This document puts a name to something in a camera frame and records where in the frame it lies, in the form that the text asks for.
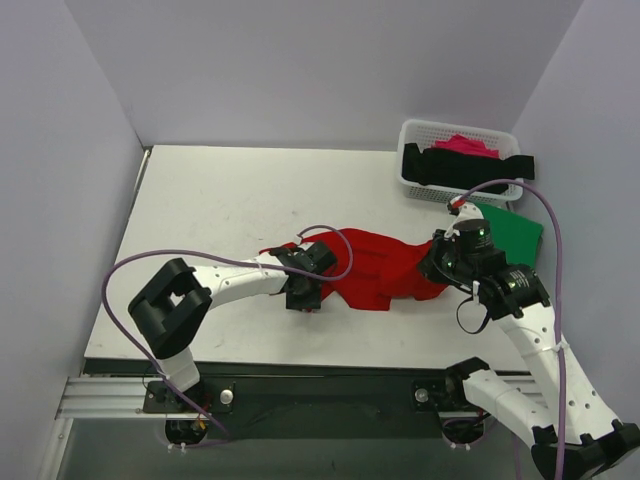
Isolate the red t shirt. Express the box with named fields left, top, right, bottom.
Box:
left=257, top=227, right=451, bottom=312

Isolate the white plastic basket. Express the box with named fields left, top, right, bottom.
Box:
left=396, top=119, right=536, bottom=206

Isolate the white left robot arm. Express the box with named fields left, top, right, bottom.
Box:
left=128, top=241, right=338, bottom=412

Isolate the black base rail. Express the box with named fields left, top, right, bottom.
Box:
left=84, top=359, right=497, bottom=447

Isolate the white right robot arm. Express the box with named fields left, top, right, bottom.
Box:
left=418, top=219, right=639, bottom=479

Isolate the black t shirt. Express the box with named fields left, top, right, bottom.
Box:
left=401, top=143, right=535, bottom=190

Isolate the aluminium frame rail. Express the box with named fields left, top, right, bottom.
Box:
left=56, top=377, right=146, bottom=419

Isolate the green folded t shirt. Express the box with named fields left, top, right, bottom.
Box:
left=478, top=204, right=544, bottom=268

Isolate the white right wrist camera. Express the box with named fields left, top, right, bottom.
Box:
left=444, top=196, right=484, bottom=238

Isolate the pink t shirt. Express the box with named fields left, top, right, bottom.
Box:
left=432, top=134, right=501, bottom=159

